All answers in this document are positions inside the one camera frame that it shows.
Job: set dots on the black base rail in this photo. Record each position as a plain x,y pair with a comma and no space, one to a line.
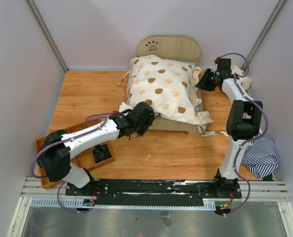
147,191

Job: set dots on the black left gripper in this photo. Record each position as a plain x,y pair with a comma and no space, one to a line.
146,124

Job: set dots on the aluminium side rail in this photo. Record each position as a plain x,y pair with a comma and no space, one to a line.
252,108

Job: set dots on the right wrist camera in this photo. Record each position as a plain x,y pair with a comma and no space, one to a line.
218,59

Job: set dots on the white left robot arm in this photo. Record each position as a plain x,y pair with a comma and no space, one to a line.
60,147

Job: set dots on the large bear print cushion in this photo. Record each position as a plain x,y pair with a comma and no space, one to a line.
164,85

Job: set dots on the left aluminium frame post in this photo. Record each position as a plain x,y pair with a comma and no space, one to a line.
46,33

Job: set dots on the blue striped cloth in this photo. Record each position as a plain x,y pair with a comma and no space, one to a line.
261,157

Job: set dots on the black item in tray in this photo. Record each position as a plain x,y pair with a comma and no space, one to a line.
101,153

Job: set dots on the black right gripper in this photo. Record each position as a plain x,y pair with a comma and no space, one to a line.
203,84

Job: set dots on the white slotted cable duct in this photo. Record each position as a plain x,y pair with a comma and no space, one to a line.
84,203

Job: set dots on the right aluminium frame post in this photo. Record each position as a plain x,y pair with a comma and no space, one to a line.
273,17

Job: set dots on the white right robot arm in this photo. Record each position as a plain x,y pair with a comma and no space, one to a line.
242,127

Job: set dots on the wooden pet bed frame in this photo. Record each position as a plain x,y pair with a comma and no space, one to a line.
180,48

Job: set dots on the blue striped mattress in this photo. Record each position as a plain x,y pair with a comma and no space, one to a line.
194,92

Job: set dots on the aluminium frame post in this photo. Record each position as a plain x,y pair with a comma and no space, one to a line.
273,17
46,33

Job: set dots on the small bear print pillow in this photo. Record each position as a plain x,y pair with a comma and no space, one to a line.
244,80

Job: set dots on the wooden divided tray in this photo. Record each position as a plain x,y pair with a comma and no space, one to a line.
86,159

